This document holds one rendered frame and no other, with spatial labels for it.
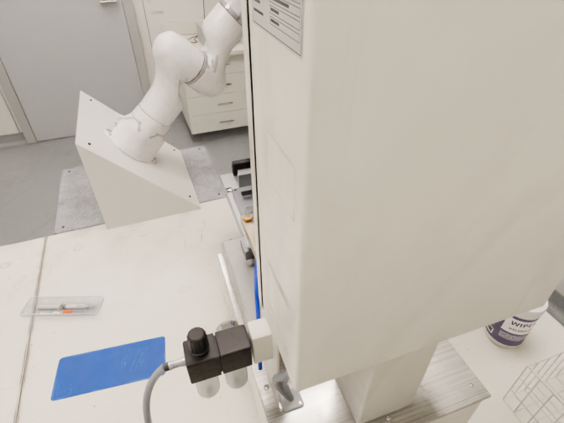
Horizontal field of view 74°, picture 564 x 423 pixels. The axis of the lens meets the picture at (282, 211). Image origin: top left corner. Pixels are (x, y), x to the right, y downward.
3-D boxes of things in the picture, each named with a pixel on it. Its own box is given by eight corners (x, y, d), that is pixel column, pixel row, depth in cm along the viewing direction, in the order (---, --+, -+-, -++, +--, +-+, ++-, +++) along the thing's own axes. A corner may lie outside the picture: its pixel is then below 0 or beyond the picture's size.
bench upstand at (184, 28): (305, 24, 348) (306, 12, 342) (163, 37, 311) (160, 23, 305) (304, 23, 351) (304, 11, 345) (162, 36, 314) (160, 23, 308)
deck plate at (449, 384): (490, 397, 60) (492, 394, 60) (285, 482, 51) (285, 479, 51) (354, 223, 94) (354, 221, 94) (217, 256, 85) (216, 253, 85)
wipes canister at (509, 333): (531, 342, 87) (561, 301, 78) (503, 355, 85) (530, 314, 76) (502, 314, 94) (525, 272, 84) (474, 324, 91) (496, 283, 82)
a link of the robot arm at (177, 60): (113, 86, 113) (162, 17, 107) (163, 113, 128) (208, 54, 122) (123, 103, 107) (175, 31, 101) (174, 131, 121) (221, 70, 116)
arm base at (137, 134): (107, 116, 131) (130, 84, 128) (155, 146, 141) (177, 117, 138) (100, 138, 113) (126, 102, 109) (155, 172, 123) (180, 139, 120)
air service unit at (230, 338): (276, 383, 57) (275, 324, 48) (179, 416, 53) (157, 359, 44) (266, 353, 61) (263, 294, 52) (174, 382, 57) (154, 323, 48)
